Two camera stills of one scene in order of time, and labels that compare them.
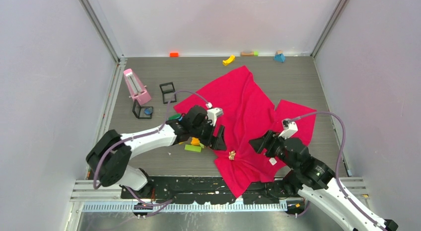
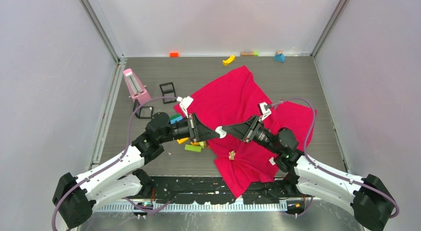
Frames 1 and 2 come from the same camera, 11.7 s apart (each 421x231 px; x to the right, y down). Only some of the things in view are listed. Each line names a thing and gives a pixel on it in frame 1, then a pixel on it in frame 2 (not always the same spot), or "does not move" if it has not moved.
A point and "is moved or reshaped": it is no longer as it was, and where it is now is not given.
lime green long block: (192, 148) does not move
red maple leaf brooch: (232, 154) does not move
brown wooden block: (243, 54) does not move
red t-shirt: (247, 115) does not move
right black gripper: (267, 141) to (246, 131)
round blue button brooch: (148, 111) is moved or reshaped
